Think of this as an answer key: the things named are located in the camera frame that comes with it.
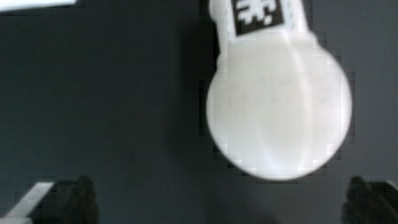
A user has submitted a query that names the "white marker plate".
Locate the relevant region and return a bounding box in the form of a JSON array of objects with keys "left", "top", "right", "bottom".
[{"left": 0, "top": 0, "right": 79, "bottom": 12}]

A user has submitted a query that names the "white lamp bulb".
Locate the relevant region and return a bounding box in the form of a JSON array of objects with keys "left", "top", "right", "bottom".
[{"left": 207, "top": 0, "right": 353, "bottom": 181}]

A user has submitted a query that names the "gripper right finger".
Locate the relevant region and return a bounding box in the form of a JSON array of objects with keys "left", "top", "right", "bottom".
[{"left": 342, "top": 176, "right": 398, "bottom": 224}]

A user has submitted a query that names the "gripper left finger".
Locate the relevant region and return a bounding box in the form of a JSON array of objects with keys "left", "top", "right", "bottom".
[{"left": 0, "top": 176, "right": 100, "bottom": 224}]

